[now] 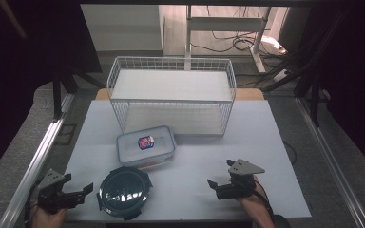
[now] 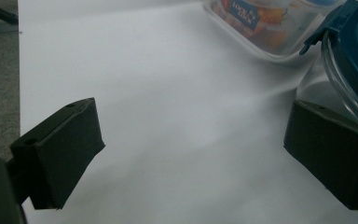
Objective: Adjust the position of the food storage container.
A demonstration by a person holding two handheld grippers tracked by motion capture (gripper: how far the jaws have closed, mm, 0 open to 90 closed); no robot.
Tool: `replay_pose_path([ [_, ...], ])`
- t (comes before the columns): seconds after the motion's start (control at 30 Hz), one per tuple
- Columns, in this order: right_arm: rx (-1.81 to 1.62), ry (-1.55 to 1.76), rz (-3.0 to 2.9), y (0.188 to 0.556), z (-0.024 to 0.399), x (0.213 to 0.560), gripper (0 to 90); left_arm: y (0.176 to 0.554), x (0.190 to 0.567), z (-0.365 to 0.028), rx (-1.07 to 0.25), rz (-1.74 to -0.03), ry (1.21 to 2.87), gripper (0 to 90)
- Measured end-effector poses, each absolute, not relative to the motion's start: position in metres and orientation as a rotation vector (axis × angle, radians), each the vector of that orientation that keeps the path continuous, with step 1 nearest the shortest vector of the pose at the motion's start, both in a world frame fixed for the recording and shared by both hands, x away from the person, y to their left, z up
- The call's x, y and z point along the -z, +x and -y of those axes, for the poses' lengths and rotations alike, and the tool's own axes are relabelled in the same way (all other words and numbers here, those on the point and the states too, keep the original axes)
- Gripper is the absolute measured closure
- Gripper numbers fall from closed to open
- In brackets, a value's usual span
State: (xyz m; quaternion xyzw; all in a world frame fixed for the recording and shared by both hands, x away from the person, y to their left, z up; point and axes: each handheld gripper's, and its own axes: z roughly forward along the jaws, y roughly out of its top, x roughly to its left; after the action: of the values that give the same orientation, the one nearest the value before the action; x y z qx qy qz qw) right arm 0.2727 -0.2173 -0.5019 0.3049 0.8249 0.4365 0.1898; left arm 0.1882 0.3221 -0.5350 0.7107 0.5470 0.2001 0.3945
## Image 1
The aluminium rail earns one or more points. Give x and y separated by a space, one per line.
34 164
332 164

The clear rectangular food container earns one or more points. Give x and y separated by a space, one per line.
130 149

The black metal stand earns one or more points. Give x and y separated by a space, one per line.
313 95
57 95

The white metal desk frame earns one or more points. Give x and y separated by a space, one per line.
225 23

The white power strip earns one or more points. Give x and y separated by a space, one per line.
273 42

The round container with teal lid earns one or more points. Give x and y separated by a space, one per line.
123 190

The dark curtain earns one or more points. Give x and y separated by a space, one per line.
361 79
19 79

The person's left hand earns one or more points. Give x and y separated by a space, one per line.
49 220

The person's right hand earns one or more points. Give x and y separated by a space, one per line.
250 199

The wooden board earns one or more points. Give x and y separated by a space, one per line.
250 94

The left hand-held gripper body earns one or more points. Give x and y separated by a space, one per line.
55 199

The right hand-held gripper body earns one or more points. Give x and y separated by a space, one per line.
239 185

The white cabinet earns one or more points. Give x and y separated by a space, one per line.
122 28

